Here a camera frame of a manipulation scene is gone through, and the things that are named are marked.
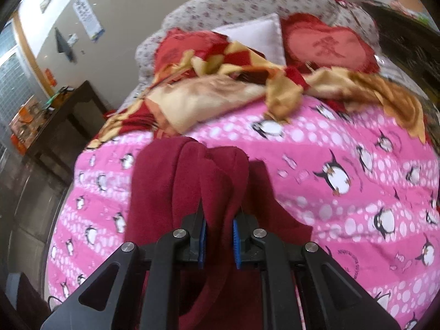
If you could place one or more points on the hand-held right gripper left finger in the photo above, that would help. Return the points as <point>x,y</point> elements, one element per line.
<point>202,244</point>

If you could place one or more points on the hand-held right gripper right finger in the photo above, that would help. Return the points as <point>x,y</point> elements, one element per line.
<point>236,247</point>

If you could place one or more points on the dark red fleece garment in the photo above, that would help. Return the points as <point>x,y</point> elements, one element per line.
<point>220,178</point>

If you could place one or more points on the pink penguin print blanket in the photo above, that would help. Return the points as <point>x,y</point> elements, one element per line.
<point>292,137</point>

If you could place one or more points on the red and gold quilt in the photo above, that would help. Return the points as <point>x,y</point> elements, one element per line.
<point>223,89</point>

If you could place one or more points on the red plastic bucket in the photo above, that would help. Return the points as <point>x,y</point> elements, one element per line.
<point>110,112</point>

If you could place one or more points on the dark brown object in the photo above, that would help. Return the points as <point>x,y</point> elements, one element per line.
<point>31,299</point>

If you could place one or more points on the dark wooden table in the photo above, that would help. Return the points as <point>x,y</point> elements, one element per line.
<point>68,110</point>

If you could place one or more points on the white pillow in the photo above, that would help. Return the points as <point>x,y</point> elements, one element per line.
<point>261,31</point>

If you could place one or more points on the floral padded headboard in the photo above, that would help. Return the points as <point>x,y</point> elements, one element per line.
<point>240,3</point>

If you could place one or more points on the dark wooden cabinet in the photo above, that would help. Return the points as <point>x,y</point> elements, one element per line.
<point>409,58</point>

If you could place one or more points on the colourful papers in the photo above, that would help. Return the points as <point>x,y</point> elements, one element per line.
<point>409,3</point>

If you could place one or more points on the red paper wall sign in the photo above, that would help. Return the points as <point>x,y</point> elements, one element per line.
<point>51,77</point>

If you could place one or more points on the white wall socket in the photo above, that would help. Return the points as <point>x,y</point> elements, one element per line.
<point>73,39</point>

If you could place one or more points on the dark cloth on wall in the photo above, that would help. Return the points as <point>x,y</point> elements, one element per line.
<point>63,44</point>

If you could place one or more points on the white and blue wall poster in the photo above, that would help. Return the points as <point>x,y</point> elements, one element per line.
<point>88,17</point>

